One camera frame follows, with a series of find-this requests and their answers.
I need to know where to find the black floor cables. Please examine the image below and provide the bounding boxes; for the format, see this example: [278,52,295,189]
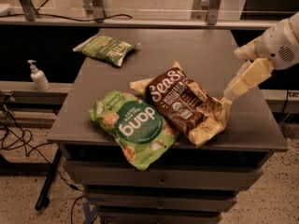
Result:
[0,91,85,224]

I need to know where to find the black cable on ledge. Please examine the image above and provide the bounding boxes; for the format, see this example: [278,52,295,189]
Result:
[0,12,133,22]

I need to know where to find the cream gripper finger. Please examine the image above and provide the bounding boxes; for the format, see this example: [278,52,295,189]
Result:
[234,37,259,61]
[223,77,253,101]

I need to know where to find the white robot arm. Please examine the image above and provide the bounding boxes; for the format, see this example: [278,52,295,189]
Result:
[223,13,299,101]

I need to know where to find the green kettle chip bag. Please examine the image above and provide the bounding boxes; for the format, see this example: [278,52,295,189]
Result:
[73,35,139,67]

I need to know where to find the grey drawer cabinet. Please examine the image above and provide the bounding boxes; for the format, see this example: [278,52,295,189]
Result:
[48,28,287,224]

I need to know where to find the brown chip bag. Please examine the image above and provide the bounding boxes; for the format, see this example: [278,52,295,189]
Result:
[130,61,232,147]

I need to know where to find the black table leg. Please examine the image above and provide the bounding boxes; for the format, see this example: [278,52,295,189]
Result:
[35,150,62,211]

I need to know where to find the green dang rice chip bag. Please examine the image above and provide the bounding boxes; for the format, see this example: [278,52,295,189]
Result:
[88,91,180,171]

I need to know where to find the white pump bottle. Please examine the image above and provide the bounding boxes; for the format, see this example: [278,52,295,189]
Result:
[27,60,50,91]

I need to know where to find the metal window frame rail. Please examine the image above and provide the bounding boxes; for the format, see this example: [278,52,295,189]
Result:
[0,16,278,30]

